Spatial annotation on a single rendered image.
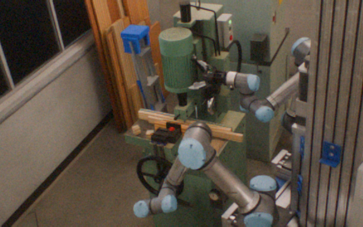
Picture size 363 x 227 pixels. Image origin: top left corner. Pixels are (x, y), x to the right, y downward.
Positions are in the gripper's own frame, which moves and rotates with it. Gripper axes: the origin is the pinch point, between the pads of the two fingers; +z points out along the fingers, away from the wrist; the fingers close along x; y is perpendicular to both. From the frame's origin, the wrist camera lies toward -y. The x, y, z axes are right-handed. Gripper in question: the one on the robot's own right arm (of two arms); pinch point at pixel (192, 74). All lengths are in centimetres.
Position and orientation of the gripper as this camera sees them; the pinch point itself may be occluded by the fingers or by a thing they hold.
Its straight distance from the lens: 245.1
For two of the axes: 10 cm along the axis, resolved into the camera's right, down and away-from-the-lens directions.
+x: -2.9, 9.3, -2.3
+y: -3.5, -3.2, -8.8
